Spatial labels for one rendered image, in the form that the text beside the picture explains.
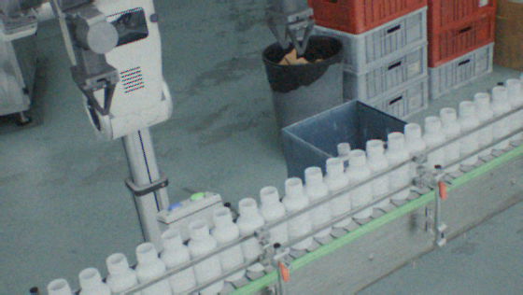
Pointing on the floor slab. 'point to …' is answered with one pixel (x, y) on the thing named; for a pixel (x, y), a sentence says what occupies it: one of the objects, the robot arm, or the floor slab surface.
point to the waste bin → (304, 79)
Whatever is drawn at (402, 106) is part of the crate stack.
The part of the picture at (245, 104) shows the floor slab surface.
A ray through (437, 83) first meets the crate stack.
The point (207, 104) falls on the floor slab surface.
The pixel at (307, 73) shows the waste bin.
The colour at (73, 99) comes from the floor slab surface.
